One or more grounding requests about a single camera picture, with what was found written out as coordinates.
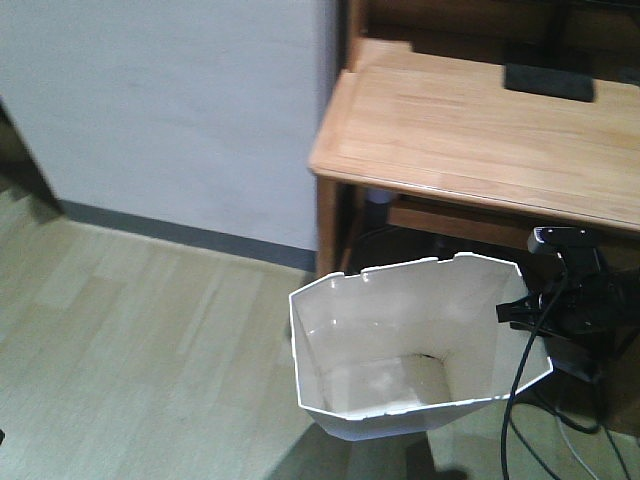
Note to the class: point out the white plastic trash bin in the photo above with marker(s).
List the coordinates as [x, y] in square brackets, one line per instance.
[409, 347]

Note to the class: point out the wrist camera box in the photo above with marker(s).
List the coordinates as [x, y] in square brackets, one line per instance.
[555, 239]

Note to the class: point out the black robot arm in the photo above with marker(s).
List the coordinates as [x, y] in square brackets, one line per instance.
[602, 346]

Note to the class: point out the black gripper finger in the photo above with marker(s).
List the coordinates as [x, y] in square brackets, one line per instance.
[525, 326]
[524, 310]

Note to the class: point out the black monitor stand base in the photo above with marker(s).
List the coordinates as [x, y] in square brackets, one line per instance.
[549, 82]

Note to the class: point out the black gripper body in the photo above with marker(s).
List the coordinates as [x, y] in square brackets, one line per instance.
[595, 307]

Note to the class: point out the wooden desk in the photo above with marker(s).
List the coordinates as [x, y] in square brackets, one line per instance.
[420, 110]

